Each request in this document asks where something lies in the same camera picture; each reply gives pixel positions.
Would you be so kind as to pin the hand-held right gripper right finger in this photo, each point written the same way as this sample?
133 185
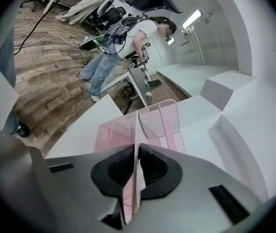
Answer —
196 198

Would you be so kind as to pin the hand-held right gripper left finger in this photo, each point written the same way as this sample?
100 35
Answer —
79 190

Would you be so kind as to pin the pink mesh dish rack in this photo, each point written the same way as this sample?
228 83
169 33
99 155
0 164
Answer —
162 125

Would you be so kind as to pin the black mesh office chair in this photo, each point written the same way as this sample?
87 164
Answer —
111 16

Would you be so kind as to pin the ceiling light panel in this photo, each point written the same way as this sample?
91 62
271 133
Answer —
192 18

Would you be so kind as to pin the black and green chair seat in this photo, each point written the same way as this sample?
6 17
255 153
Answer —
91 44

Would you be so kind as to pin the white table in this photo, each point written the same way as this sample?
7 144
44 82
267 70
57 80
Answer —
84 130

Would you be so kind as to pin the person's right shoe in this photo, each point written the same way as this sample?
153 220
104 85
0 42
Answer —
23 129

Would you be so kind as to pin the black device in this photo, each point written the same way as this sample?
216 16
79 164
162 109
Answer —
153 83

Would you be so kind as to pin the dark desk with white legs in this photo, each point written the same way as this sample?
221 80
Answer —
140 86

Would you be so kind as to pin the small pale pink object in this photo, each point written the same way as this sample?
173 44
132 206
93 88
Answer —
148 94

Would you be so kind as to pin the person's blue jeans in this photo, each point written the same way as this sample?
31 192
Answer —
5 57

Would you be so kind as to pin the white wall pipes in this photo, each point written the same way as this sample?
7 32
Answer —
197 45

